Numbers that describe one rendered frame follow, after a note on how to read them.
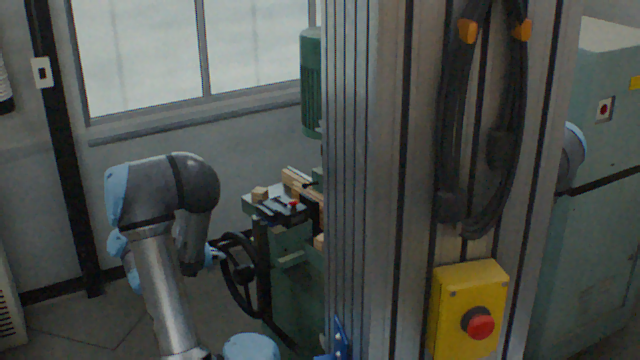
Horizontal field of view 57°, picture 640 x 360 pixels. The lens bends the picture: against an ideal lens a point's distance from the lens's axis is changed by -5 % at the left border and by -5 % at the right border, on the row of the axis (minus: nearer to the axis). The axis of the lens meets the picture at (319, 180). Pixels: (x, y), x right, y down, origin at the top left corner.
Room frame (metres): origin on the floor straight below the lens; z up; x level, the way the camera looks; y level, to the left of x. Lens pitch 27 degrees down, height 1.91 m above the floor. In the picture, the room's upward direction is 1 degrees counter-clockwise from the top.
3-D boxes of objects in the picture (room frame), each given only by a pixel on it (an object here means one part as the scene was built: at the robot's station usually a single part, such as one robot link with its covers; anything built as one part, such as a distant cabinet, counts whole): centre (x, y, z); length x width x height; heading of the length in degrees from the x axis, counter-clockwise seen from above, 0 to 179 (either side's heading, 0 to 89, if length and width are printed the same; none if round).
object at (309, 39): (1.75, -0.04, 1.35); 0.18 x 0.18 x 0.31
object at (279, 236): (1.64, 0.12, 0.92); 0.15 x 0.13 x 0.09; 37
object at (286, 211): (1.63, 0.12, 0.99); 0.13 x 0.11 x 0.06; 37
